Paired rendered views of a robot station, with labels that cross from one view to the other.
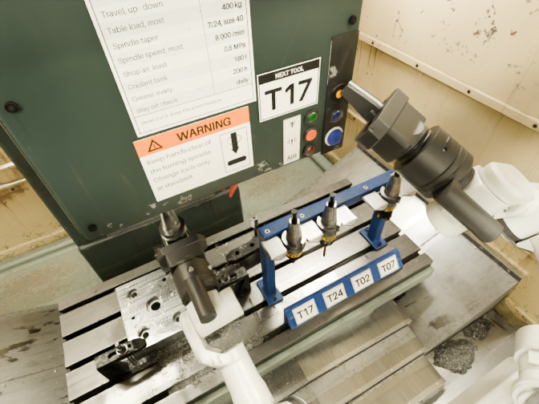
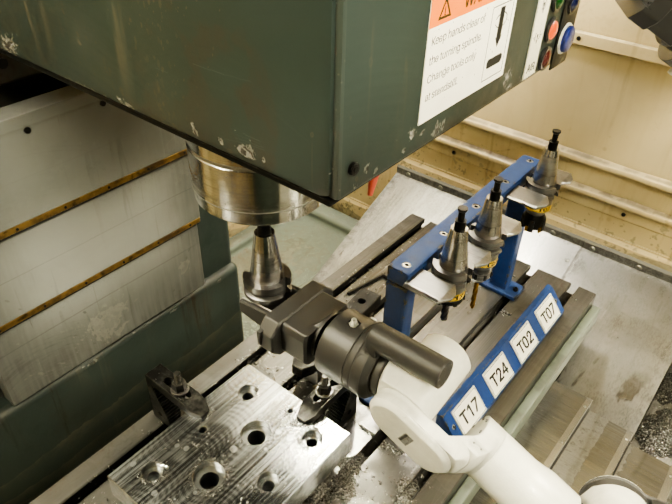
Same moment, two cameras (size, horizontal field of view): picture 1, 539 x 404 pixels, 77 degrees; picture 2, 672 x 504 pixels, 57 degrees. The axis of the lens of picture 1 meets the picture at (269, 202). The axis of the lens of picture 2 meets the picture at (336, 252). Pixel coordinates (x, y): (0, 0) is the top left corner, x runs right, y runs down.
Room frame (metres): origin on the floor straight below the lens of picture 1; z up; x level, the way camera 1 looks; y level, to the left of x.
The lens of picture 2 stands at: (-0.07, 0.43, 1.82)
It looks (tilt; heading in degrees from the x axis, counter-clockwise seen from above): 37 degrees down; 334
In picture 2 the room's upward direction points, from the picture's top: 2 degrees clockwise
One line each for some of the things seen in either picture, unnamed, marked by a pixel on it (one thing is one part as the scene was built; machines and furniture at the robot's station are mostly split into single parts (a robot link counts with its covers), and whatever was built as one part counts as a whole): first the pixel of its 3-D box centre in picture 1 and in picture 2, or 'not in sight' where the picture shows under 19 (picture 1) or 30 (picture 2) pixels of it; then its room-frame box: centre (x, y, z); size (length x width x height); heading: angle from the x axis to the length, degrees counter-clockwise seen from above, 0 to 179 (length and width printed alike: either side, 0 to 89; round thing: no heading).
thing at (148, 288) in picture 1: (172, 300); (234, 463); (0.50, 0.32, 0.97); 0.29 x 0.23 x 0.05; 116
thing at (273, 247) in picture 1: (275, 248); (433, 287); (0.50, -0.01, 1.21); 0.07 x 0.05 x 0.01; 26
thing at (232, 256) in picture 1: (259, 246); (336, 337); (0.72, 0.04, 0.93); 0.26 x 0.05 x 0.06; 121
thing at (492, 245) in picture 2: (328, 224); (486, 238); (0.58, -0.16, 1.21); 0.06 x 0.06 x 0.03
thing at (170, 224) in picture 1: (168, 216); (265, 253); (0.53, 0.24, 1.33); 0.04 x 0.04 x 0.07
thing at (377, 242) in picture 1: (380, 212); (511, 233); (0.75, -0.38, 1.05); 0.10 x 0.05 x 0.30; 26
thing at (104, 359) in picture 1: (123, 355); not in sight; (0.34, 0.42, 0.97); 0.13 x 0.03 x 0.15; 116
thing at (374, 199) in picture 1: (375, 201); (529, 198); (0.65, -0.31, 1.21); 0.07 x 0.05 x 0.01; 26
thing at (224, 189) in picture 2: not in sight; (260, 143); (0.53, 0.24, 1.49); 0.16 x 0.16 x 0.12
